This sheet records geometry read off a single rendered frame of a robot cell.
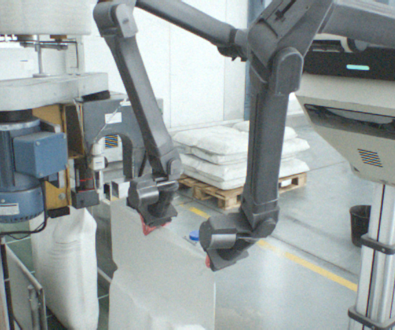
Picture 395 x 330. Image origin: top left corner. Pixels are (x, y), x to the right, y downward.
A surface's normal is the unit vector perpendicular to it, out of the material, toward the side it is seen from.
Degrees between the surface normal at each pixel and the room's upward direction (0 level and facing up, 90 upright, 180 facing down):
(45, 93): 90
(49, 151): 90
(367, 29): 120
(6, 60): 90
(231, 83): 90
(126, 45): 100
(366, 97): 40
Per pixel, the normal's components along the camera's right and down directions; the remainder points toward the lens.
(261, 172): 0.26, 0.68
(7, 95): 0.48, 0.25
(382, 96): -0.50, -0.64
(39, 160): 0.89, 0.13
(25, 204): 0.65, 0.22
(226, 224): 0.29, -0.75
